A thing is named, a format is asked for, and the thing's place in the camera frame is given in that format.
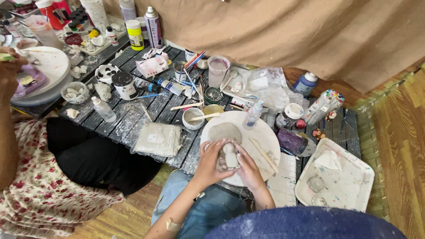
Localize person's left hand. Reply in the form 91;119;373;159
193;138;238;185

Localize person's right hand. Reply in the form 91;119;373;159
232;141;267;193

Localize grey clay figure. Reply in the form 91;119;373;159
216;143;241;172

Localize long wooden modelling stick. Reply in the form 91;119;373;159
249;138;280;174

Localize flat grey clay disc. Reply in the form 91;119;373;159
208;122;242;145

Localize white round turntable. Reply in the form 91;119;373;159
200;110;281;187

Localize small clear spray bottle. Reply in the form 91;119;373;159
242;100;265;131

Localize wooden spatula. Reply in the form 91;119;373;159
188;112;222;122

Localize yellow round lid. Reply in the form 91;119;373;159
203;104;225;122

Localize purple paint jar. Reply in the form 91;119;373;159
276;127;317;158

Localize white ridged sheet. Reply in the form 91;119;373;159
267;152;297;208

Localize white bowl of clay slip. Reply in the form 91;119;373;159
182;107;206;131

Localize clear jar with white lid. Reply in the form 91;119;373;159
274;102;305;129

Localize green glass dish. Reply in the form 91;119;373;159
203;87;224;105

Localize person's blue jeans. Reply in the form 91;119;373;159
151;169;253;239

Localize flat wooden stick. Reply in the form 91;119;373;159
170;102;204;111

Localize crumpled clear plastic bag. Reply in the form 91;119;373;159
246;67;305;114

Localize small white rectangular tray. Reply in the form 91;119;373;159
219;66;254;104

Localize white spoon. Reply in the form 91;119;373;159
220;70;239;92

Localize plastic bag of clay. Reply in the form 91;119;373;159
130;122;184;158

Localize grey clay flower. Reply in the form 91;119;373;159
306;175;327;194

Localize plastic cup of purple water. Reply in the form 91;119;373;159
207;55;231;89

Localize long blue brush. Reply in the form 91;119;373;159
182;67;201;97

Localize white crumpled tissue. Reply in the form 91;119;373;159
313;150;343;172

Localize black slatted low table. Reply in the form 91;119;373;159
58;45;362;200

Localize small grey clay shell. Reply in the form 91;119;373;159
311;195;328;207

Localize blue bottle with white cap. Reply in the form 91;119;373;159
292;71;319;98

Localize blue and white paint tube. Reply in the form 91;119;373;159
152;76;187;97

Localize pack of coloured markers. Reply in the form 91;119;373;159
303;89;346;126

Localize person's blue fuzzy top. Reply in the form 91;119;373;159
203;205;408;239

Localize metal tin can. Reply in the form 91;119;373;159
173;61;188;82

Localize thin wooden tool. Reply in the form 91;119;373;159
139;102;153;122

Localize blue thin tools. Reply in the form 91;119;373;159
339;107;350;134

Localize black paint tube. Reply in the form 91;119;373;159
134;79;162;94

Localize paint splattered white tray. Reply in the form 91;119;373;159
294;137;376;213

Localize pink tissue packet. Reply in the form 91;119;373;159
135;52;170;79

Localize green woven floor mat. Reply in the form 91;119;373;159
350;65;425;221

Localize white jar with black lid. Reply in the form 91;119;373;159
111;71;139;101

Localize beige hanging cloth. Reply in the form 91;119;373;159
102;0;425;94

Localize clear plastic squeeze bottle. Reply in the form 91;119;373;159
91;96;118;123

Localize white clay lump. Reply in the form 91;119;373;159
94;81;112;102

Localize silver and purple spray can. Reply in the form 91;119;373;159
143;6;164;50

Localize black and white spotted bowl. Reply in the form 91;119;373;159
95;63;121;86

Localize yellow paint bottle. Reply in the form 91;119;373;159
125;19;145;52

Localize large white work tray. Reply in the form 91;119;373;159
58;15;129;56

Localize small white bottle black cap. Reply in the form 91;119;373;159
105;26;120;47

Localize patterned bowl of clay pieces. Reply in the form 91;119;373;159
60;81;90;105

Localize tall white bottle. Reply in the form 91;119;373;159
118;0;137;24

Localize white textured vase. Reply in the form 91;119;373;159
79;0;110;34

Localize large white turntable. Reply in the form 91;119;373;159
10;46;74;107

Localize set of black lidded paint pots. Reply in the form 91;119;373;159
63;5;90;32

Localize purple plastic palette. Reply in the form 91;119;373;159
13;64;49;99

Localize cloudy plastic cup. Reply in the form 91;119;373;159
25;15;64;50

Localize red paint bottle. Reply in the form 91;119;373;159
35;0;72;31

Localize dark brown handled brush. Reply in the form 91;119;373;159
198;74;205;111

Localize blue handled brush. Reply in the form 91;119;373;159
137;92;168;99

